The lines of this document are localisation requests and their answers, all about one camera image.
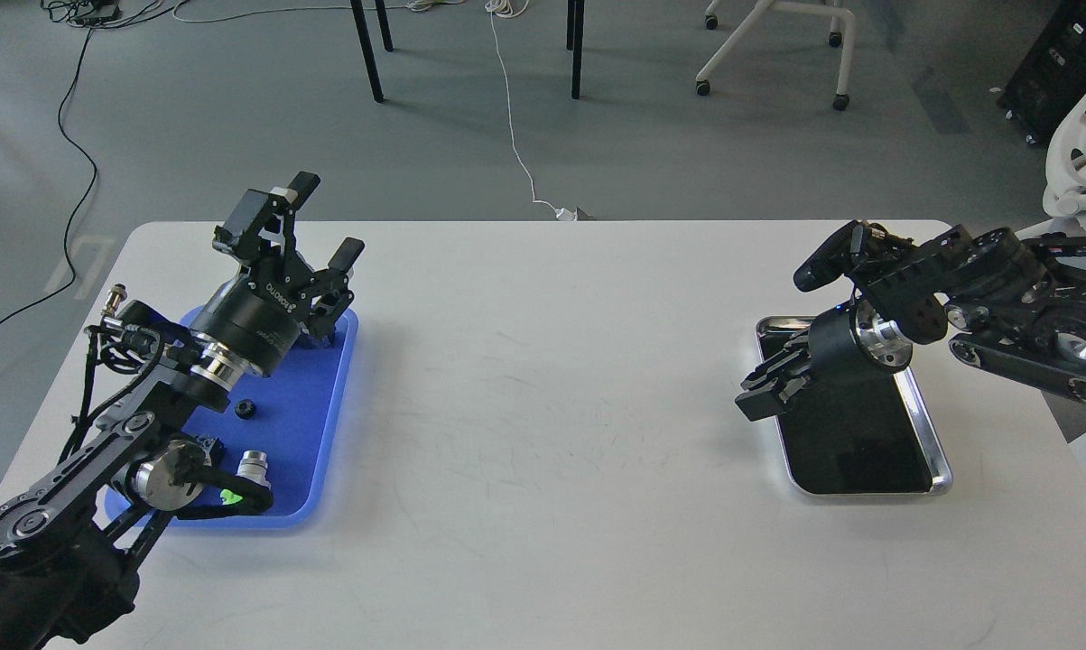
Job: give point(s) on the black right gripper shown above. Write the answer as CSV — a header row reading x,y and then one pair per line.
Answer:
x,y
845,345

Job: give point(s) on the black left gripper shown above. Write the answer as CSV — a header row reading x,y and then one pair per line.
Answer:
x,y
253,318

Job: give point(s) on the small black gear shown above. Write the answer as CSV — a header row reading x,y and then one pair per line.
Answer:
x,y
245,409

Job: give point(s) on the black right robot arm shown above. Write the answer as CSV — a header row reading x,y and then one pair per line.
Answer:
x,y
1013,308

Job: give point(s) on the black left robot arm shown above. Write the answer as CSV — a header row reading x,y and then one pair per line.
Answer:
x,y
72,544

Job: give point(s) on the silver tray with black mat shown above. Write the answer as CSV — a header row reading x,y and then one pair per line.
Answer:
x,y
866,439

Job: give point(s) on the blue plastic tray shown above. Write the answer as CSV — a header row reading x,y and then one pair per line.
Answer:
x,y
295,424

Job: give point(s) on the black equipment case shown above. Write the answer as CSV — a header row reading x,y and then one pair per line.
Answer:
x,y
1051,78

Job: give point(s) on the silver green push button switch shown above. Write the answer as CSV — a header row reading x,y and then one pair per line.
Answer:
x,y
253,465

